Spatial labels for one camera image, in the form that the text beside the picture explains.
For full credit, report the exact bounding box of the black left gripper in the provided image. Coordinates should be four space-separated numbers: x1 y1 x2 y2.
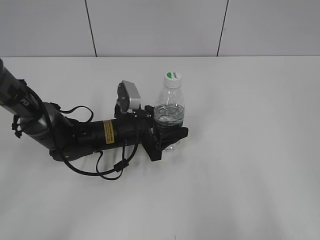
74 105 189 162

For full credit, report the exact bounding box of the clear Cestbon water bottle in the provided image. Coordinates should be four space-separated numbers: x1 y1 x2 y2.
153 83 185 137

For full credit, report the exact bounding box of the white green bottle cap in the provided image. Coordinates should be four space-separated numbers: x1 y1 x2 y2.
163 71 182 89

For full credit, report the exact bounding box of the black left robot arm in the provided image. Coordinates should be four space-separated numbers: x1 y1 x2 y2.
0 64 189 162

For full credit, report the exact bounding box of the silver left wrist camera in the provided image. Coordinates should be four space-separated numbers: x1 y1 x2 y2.
116 80 141 113

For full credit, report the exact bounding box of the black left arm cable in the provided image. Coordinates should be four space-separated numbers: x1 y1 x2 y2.
11 87 138 180

